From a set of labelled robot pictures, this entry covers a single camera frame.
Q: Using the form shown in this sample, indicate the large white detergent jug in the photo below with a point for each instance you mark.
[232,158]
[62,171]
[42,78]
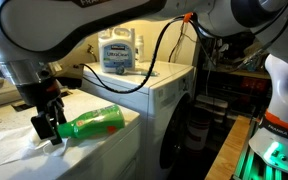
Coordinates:
[116,50]

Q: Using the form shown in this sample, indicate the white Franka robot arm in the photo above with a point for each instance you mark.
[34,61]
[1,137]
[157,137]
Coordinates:
[50,23]

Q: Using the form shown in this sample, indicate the white top-load laundry machine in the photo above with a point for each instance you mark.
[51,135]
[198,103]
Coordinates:
[94,156]

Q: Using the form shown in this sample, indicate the metal robot mount frame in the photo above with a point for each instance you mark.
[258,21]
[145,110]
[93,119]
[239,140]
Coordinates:
[254,166]

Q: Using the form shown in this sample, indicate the red boxes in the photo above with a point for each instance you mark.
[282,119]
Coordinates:
[255,84]

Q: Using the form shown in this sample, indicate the stacked white storage bins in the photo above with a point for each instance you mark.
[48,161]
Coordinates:
[214,103]

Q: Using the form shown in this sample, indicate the white paper cloth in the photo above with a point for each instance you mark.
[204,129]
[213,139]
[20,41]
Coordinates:
[14,150]

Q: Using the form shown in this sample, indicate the wooden storage shelf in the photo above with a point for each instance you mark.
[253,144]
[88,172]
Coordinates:
[247,72]

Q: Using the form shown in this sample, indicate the metal water valve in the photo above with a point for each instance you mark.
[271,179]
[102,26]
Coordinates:
[91,51]

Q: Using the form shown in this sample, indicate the wooden table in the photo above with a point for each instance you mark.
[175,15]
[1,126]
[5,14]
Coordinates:
[229,150]

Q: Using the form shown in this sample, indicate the green plastic bottle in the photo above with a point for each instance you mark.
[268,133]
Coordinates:
[94,122]

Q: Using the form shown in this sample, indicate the small white detergent bottle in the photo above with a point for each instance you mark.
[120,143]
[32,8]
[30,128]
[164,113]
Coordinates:
[139,50]

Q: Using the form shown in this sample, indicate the striped bucket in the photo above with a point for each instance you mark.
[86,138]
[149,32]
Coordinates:
[197,135]

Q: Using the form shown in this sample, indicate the white front-load washer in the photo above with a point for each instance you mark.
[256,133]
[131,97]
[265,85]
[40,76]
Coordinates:
[164,96]

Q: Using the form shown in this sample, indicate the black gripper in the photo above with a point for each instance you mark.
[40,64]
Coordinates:
[37,93]

